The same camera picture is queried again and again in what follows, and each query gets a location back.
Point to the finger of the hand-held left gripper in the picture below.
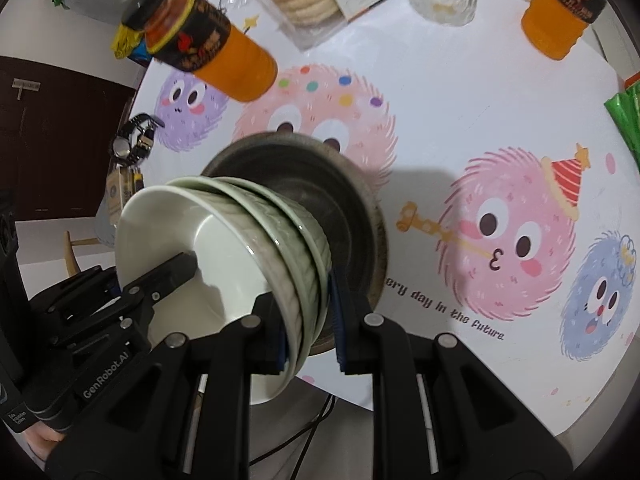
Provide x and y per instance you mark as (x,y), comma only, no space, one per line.
(165,275)
(75,300)

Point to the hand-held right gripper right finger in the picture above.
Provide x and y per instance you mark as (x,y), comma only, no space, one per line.
(340,325)

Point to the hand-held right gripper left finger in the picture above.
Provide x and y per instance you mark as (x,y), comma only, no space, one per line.
(280,350)

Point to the cream ribbed bowl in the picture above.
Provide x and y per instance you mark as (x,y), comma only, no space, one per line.
(220,240)

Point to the green ribbed bowl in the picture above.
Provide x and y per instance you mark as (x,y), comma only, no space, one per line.
(315,245)
(280,270)

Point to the large steel bowl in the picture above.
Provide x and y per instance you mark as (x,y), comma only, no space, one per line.
(372,240)

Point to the person's left hand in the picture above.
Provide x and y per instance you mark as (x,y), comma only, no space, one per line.
(42,440)

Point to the black wristwatch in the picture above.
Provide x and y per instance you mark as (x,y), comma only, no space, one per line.
(131,142)

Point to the dark brown cabinet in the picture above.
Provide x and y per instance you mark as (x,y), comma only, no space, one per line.
(50,135)

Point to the orange drink bottle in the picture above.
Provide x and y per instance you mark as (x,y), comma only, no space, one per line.
(555,25)
(235,60)

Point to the yellow cloth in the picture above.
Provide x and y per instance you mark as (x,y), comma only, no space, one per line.
(125,42)

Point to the green chips bag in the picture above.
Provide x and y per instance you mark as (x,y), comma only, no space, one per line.
(627,120)

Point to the orange snack package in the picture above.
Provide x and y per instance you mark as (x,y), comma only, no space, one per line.
(634,81)

